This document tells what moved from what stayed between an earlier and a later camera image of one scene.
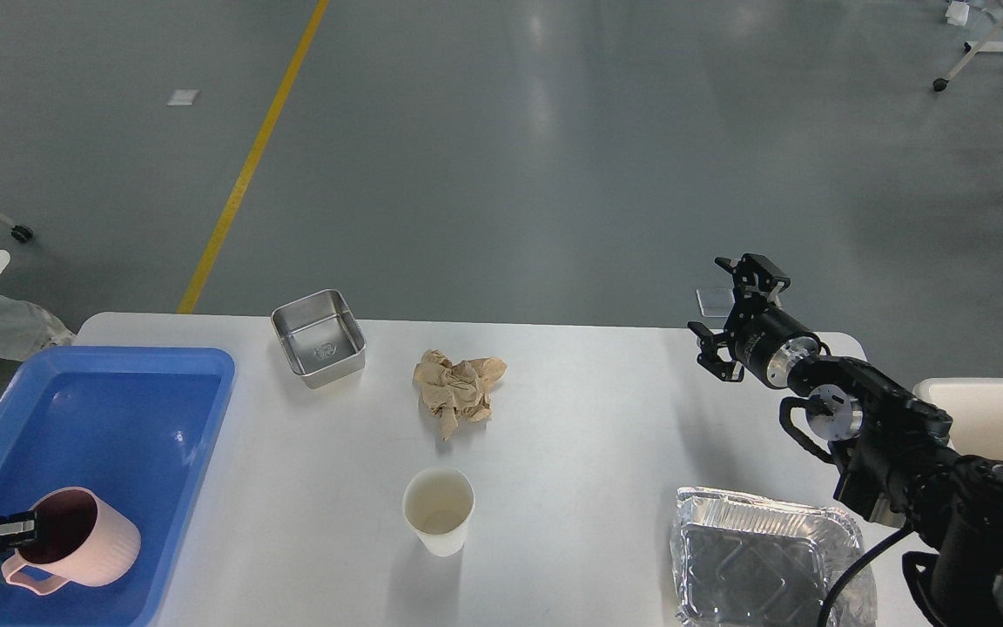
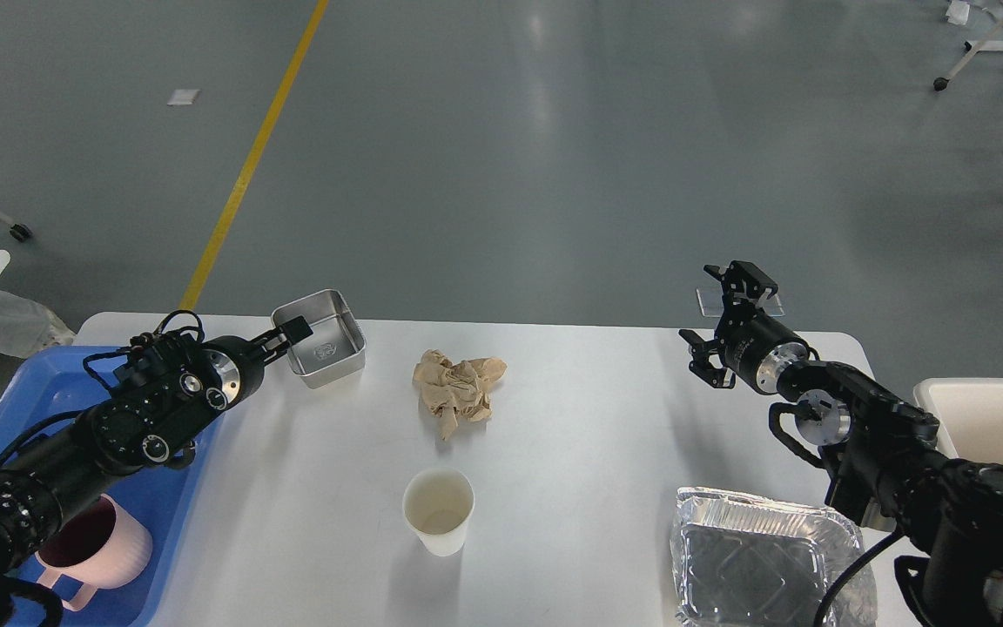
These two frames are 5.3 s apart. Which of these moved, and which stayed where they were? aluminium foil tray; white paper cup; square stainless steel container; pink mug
Moved: pink mug
Stayed: white paper cup; square stainless steel container; aluminium foil tray
